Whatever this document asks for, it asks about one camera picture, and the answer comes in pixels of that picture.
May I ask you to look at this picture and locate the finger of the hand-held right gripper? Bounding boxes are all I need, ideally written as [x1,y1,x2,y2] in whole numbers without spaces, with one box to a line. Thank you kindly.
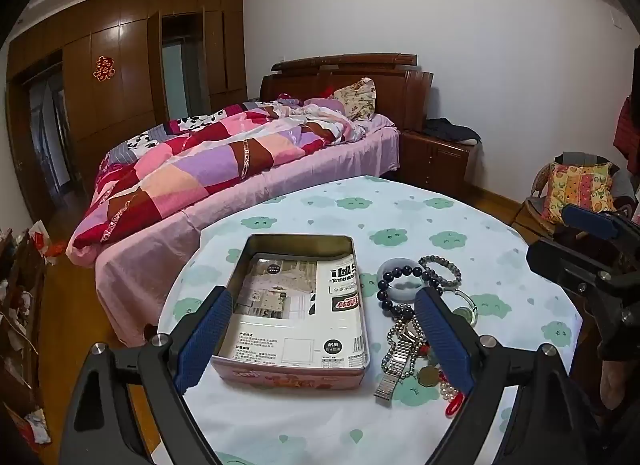
[561,204,640,242]

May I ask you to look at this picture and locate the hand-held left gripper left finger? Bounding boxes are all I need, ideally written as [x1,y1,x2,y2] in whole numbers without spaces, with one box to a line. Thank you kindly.
[60,286,236,465]

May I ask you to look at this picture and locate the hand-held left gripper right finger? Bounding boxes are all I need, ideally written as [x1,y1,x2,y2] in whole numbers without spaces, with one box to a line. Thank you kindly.
[414,286,601,465]

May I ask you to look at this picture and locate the silver metal wristwatch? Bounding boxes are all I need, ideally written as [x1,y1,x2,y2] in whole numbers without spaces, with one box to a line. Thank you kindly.
[374,317,426,401]

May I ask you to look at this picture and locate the dark bead bracelet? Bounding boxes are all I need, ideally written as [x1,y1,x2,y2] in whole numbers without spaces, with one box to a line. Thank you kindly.
[376,265,446,322]

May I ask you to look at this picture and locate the pink tin box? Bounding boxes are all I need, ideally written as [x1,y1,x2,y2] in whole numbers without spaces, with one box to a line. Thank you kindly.
[209,233,371,391]

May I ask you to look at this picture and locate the pale jade bangle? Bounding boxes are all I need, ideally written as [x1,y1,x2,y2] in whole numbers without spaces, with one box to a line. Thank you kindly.
[376,257,426,302]

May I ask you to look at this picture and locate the person's right hand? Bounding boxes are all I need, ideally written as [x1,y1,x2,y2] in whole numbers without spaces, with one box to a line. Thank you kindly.
[599,359,633,410]

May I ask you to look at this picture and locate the yellow patterned cushion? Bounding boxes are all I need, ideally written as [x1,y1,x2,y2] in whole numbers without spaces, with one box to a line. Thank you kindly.
[542,162,616,226]

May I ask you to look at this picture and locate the green jade pendant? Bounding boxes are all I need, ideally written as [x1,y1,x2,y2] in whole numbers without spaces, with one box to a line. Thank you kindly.
[450,289,481,329]

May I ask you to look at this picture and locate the wicker chair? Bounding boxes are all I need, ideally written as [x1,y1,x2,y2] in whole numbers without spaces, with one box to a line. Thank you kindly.
[520,151,628,242]

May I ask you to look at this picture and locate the red knot charm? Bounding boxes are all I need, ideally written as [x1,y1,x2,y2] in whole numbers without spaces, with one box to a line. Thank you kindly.
[444,391,467,418]

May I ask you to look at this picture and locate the printed paper leaflet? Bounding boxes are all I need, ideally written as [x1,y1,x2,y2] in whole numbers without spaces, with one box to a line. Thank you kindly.
[227,252,363,363]

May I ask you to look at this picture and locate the red garment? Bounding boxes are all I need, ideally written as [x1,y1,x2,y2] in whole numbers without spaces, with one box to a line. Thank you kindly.
[614,95,640,177]

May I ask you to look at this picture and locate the cloud print tablecloth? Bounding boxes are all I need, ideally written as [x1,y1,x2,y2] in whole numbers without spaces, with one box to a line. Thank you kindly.
[150,175,583,465]

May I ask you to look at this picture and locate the wooden bed with pink sheet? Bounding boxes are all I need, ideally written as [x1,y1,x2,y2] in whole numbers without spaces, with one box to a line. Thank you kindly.
[65,54,436,346]

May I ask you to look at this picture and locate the dark clothes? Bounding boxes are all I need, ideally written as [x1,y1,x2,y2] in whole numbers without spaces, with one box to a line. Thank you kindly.
[425,118,482,146]

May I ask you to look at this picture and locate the wooden nightstand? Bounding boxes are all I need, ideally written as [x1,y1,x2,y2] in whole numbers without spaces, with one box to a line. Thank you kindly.
[397,129,483,192]

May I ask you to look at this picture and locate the patchwork quilt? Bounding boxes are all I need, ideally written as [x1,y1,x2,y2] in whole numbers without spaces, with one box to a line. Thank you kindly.
[67,98,368,256]

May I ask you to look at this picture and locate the cluttered low shelf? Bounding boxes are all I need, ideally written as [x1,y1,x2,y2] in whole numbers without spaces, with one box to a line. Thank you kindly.
[0,228,53,446]

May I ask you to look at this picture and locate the red plastic bag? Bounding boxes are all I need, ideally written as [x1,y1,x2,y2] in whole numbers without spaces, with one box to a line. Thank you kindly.
[27,222,67,257]

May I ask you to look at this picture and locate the brown wooden wardrobe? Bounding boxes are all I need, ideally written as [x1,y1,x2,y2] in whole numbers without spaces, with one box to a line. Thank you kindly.
[5,0,248,226]

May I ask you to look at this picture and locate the floral pillow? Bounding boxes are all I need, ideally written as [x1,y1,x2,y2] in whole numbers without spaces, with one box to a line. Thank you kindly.
[332,78,377,121]

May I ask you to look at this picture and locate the purple pillow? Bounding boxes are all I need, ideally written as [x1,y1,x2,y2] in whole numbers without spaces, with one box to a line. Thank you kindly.
[304,98,346,114]

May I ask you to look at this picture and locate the red paper decoration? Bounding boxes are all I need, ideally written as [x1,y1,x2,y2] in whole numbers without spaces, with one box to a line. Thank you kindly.
[91,56,117,83]

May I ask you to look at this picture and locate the pearl necklace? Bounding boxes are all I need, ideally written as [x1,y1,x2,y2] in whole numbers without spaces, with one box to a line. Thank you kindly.
[434,374,467,397]

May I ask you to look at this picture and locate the grey bead bracelet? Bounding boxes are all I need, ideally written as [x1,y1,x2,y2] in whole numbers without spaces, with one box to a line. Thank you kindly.
[419,255,462,289]

